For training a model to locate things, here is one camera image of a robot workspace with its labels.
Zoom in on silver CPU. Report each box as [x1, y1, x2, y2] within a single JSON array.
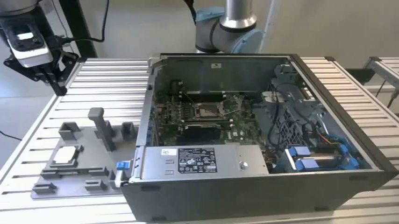
[[53, 147, 81, 164]]

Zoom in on CPU socket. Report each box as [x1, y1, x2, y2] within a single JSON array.
[[195, 102, 221, 119]]

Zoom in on black RAM slot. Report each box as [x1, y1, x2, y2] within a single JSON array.
[[181, 118, 234, 122], [181, 120, 234, 125]]

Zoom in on green RAM stick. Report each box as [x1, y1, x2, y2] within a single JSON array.
[[43, 169, 106, 175]]

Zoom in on disk carrier with blue latch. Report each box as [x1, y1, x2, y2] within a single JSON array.
[[109, 160, 131, 189]]

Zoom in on grey parts rack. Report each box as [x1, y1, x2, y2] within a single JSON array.
[[30, 107, 141, 200]]

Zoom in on silver power supply unit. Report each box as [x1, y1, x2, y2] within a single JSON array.
[[139, 144, 271, 181]]

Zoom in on black graphics card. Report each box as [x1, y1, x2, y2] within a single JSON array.
[[182, 123, 225, 143]]

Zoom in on green motherboard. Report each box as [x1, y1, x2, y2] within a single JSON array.
[[153, 92, 266, 150]]

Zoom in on grey plastic drive cage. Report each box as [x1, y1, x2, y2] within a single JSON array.
[[251, 64, 346, 174]]

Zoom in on dark grey PC case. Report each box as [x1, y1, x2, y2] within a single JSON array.
[[121, 53, 399, 221]]

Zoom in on black box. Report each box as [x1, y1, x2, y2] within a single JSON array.
[[345, 67, 377, 85]]

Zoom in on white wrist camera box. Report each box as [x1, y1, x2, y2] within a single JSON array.
[[7, 22, 54, 69]]

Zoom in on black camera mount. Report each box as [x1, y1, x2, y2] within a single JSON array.
[[5, 23, 45, 53]]

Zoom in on black vertical frame post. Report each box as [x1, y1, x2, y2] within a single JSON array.
[[58, 0, 98, 63]]

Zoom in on black floor cable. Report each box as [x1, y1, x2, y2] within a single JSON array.
[[0, 130, 23, 141]]

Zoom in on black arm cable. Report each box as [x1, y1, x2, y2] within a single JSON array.
[[183, 0, 199, 23]]

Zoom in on black looped wire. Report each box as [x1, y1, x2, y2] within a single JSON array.
[[266, 91, 290, 150]]

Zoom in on red wire bundle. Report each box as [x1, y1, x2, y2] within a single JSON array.
[[263, 149, 279, 169]]

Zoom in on orange and yellow wires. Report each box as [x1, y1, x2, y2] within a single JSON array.
[[321, 134, 342, 146]]

